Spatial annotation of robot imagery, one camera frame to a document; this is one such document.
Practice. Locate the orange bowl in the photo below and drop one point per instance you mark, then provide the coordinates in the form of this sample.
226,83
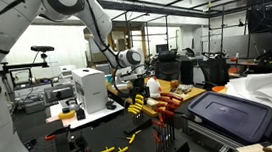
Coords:
219,88

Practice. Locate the black camera on mount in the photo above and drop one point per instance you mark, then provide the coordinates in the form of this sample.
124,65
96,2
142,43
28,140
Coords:
41,48

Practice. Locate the small tan tape strip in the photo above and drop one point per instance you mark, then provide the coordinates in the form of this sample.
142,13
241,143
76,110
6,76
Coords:
138,131

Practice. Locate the grey partition wall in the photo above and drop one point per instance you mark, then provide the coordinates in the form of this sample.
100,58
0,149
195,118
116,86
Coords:
237,46

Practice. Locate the black camera boom stand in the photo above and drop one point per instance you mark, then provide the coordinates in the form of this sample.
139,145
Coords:
24,66

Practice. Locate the black round puck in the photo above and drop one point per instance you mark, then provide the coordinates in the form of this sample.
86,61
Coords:
66,110

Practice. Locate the grey equipment box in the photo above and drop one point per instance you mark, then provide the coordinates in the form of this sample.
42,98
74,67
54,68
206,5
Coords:
59,93

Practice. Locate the white paper pile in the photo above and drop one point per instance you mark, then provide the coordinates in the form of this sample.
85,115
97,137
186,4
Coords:
261,87

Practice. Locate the white flat board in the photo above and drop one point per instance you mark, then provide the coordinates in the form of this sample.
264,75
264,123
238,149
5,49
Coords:
96,118

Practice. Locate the small orange object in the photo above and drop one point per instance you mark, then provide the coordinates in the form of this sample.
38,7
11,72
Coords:
234,59

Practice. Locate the black overhead metal frame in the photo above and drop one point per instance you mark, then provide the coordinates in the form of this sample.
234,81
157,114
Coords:
156,7

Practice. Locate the dark background monitor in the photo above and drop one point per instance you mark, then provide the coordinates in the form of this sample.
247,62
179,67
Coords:
162,48

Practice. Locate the black rounded mouse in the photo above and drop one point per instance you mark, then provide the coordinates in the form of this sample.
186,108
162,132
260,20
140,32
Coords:
111,105

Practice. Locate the white plush chicken toy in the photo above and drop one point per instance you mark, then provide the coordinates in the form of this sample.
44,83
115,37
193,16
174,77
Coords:
154,88

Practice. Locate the black stand for yellow keys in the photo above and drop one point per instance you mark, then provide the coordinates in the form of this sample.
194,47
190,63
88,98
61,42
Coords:
137,127

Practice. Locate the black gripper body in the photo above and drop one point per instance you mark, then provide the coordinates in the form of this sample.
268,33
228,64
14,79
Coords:
138,84

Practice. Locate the small cardboard box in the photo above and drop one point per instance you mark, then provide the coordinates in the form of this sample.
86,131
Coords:
152,103

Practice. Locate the light wooden block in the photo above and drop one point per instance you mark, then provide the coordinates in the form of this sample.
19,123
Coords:
255,150

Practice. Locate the small colourful packet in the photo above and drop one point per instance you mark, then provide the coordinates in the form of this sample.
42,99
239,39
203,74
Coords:
184,88

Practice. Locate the black mesh office chair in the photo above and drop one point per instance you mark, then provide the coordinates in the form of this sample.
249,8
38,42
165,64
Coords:
214,71

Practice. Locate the small black box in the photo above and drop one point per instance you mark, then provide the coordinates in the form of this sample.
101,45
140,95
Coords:
81,115

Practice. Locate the grey round device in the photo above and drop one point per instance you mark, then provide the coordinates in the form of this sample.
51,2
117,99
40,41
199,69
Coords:
73,106

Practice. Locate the aluminium extrusion frame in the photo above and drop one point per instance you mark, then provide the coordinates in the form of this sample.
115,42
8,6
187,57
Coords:
208,136

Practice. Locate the black padded office chair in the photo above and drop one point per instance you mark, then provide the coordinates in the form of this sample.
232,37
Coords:
167,66

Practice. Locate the brown ball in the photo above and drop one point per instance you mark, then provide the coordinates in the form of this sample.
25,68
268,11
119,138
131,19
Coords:
174,83

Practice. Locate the black tripod camera rig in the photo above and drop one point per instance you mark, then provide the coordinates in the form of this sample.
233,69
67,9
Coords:
266,60

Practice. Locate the wooden desk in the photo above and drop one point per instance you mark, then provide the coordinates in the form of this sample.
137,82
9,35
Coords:
193,95

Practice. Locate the white box device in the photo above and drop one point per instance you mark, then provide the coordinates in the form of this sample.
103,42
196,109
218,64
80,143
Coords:
67,71

